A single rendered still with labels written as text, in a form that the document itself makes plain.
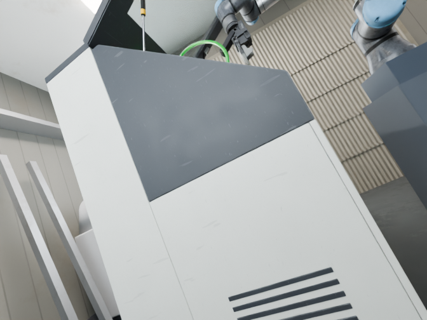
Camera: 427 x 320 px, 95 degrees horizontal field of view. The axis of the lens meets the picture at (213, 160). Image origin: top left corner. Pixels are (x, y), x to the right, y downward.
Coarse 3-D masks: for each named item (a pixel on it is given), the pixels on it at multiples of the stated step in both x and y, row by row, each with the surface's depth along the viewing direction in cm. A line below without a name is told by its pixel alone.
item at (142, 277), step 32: (64, 64) 83; (96, 64) 78; (64, 96) 83; (96, 96) 77; (64, 128) 82; (96, 128) 76; (96, 160) 76; (128, 160) 71; (96, 192) 75; (128, 192) 70; (96, 224) 75; (128, 224) 70; (128, 256) 69; (160, 256) 65; (128, 288) 69; (160, 288) 65
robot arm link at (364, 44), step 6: (354, 24) 82; (354, 30) 83; (390, 30) 76; (354, 36) 85; (360, 36) 79; (384, 36) 76; (360, 42) 82; (366, 42) 80; (372, 42) 79; (360, 48) 85; (366, 48) 82
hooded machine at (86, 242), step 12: (84, 204) 223; (84, 216) 217; (84, 228) 213; (84, 240) 206; (96, 240) 202; (84, 252) 205; (96, 252) 201; (96, 264) 200; (96, 276) 199; (108, 288) 195; (108, 300) 194
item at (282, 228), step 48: (288, 144) 54; (192, 192) 63; (240, 192) 58; (288, 192) 54; (336, 192) 50; (192, 240) 62; (240, 240) 57; (288, 240) 53; (336, 240) 50; (384, 240) 47; (192, 288) 61; (240, 288) 57; (288, 288) 53; (336, 288) 49; (384, 288) 46
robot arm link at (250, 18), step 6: (258, 0) 100; (264, 0) 99; (270, 0) 98; (276, 0) 99; (258, 6) 101; (264, 6) 101; (270, 6) 102; (252, 12) 102; (258, 12) 103; (246, 18) 105; (252, 18) 105; (258, 18) 109; (252, 24) 110
